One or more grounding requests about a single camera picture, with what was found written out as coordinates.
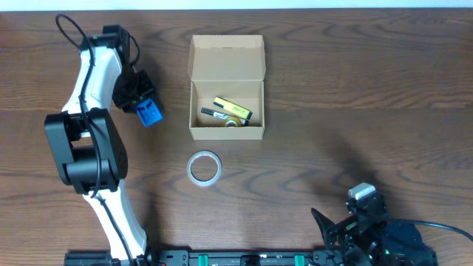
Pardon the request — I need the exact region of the blue rectangular plastic block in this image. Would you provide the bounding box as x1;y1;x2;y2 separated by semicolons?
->
135;99;163;127

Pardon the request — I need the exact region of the large clear tape roll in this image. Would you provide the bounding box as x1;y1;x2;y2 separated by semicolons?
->
186;150;222;187

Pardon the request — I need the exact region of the yellow highlighter pen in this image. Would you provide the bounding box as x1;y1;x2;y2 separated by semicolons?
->
213;97;253;120

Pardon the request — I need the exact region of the brown cardboard box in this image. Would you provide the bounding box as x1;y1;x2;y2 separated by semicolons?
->
188;35;266;140

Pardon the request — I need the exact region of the small yellow tape roll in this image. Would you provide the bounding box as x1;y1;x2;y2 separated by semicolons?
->
224;117;242;128

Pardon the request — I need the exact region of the black and white marker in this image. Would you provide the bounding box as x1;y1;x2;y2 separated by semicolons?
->
201;107;249;127

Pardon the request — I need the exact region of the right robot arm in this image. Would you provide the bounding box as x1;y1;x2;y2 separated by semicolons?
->
311;192;438;266

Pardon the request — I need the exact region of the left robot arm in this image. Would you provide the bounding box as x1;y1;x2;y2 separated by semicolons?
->
44;25;162;265

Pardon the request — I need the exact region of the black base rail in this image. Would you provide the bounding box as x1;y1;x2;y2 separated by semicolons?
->
63;248;439;266

